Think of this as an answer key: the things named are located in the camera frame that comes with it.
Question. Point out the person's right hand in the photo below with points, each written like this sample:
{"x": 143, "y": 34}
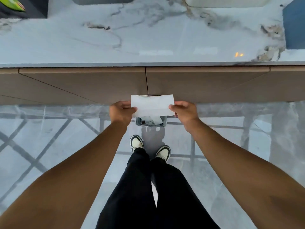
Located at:
{"x": 187, "y": 114}

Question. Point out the black and white left shoe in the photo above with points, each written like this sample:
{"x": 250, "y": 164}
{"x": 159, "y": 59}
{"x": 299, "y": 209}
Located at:
{"x": 136, "y": 142}

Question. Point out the brown cabinet door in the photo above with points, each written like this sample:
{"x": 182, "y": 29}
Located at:
{"x": 202, "y": 83}
{"x": 102, "y": 85}
{"x": 28, "y": 90}
{"x": 278, "y": 85}

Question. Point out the metal trash bin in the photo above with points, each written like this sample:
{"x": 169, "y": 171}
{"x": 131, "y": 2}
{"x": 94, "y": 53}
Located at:
{"x": 164, "y": 121}

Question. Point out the green packet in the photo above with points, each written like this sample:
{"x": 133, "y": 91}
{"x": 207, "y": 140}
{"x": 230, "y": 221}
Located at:
{"x": 13, "y": 2}

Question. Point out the black and white right shoe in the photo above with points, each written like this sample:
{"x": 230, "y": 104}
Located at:
{"x": 163, "y": 152}

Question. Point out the person's left thumb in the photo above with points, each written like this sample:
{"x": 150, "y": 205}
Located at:
{"x": 131, "y": 110}

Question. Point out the grey tray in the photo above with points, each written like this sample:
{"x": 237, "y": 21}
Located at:
{"x": 102, "y": 0}

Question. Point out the crumpled paper waste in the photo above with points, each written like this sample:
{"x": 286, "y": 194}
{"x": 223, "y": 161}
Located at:
{"x": 150, "y": 120}

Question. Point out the person's left hand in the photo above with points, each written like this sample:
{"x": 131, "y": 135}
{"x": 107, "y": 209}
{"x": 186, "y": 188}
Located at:
{"x": 120, "y": 114}

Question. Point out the person's left forearm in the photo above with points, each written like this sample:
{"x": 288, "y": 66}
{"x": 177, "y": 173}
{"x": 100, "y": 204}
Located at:
{"x": 71, "y": 178}

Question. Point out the blue box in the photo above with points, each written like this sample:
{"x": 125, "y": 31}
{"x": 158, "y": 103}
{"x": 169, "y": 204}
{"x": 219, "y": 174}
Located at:
{"x": 295, "y": 23}

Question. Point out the white tray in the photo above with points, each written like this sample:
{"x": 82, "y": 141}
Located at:
{"x": 226, "y": 1}

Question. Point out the dark grey box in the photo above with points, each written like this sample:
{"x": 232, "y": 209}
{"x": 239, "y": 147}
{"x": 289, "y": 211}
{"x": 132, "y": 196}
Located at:
{"x": 35, "y": 8}

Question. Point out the person's right thumb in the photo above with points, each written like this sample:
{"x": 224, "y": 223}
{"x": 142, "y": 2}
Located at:
{"x": 174, "y": 108}

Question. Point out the person's right forearm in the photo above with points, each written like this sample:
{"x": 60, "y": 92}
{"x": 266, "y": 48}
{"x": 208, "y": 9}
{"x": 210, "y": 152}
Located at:
{"x": 240, "y": 176}

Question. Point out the white paper sheet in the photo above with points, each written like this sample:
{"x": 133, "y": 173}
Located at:
{"x": 152, "y": 106}

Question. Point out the black and white shoe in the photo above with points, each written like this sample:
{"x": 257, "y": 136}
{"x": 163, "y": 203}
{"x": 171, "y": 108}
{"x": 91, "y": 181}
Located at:
{"x": 163, "y": 152}
{"x": 136, "y": 142}

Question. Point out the black trousers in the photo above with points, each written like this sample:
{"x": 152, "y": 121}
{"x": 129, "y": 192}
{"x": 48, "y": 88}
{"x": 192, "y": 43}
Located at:
{"x": 143, "y": 197}

